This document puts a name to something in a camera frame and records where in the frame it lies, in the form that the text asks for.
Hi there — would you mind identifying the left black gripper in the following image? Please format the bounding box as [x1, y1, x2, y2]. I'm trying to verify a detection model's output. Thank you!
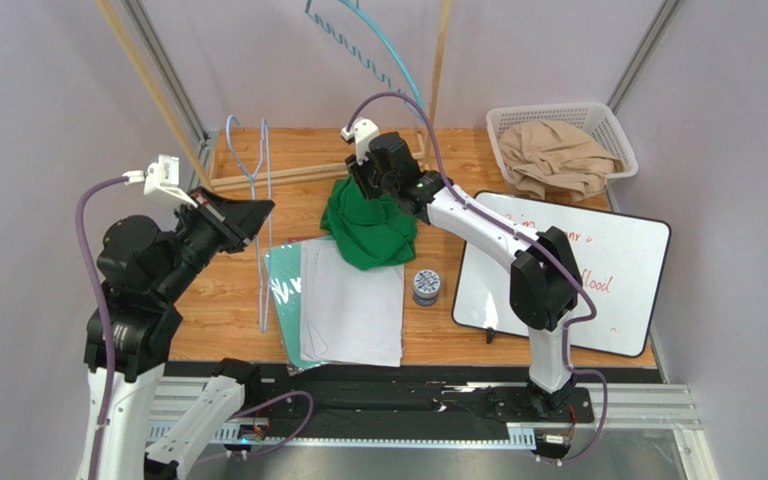
[156, 183, 275, 300]

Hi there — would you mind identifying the green t shirt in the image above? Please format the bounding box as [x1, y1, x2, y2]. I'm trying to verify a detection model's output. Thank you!
[320, 177, 418, 271]

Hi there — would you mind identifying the light blue hanger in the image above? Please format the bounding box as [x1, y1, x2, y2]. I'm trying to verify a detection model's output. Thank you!
[303, 1, 424, 118]

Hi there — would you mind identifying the blue wire hanger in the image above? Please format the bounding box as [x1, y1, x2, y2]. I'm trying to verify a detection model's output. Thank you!
[224, 115, 275, 334]

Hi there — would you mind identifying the beige t shirt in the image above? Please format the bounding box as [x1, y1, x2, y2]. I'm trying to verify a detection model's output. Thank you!
[498, 120, 626, 202]

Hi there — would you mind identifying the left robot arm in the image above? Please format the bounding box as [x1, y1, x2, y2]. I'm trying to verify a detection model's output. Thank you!
[78, 188, 274, 479]

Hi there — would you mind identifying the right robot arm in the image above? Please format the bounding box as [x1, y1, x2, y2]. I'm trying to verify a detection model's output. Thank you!
[341, 123, 582, 410]

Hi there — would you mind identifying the red booklet under folder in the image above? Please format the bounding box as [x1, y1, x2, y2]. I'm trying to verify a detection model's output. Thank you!
[286, 235, 321, 244]

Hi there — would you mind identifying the teal plastic folder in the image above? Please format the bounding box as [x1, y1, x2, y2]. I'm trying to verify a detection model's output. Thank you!
[265, 235, 333, 375]

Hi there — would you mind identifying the small round tin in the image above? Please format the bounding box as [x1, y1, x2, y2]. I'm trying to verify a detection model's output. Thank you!
[412, 269, 443, 307]

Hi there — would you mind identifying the white paper stack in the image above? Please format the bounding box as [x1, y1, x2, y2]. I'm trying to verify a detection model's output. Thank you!
[300, 239, 405, 367]

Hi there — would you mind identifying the white plastic basket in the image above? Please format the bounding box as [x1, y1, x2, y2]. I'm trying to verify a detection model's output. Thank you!
[486, 102, 639, 194]

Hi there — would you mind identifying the white whiteboard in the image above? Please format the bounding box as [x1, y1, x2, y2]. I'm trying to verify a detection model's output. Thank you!
[452, 191, 671, 357]

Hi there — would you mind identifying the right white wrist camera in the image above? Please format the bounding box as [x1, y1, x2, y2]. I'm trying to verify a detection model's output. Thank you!
[340, 117, 380, 165]

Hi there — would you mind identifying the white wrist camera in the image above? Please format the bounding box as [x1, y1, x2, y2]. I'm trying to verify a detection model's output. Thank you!
[340, 117, 380, 165]
[122, 154, 198, 209]

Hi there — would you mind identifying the wooden clothes rack frame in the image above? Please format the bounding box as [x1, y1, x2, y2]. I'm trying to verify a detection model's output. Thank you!
[95, 1, 452, 193]

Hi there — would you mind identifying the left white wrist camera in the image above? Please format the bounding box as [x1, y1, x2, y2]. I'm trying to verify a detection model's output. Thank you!
[122, 154, 198, 209]

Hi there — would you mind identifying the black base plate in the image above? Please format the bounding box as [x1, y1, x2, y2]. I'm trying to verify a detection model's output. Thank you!
[243, 365, 599, 441]

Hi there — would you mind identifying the aluminium frame rail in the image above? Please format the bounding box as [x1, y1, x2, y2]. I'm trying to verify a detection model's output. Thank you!
[117, 0, 718, 480]

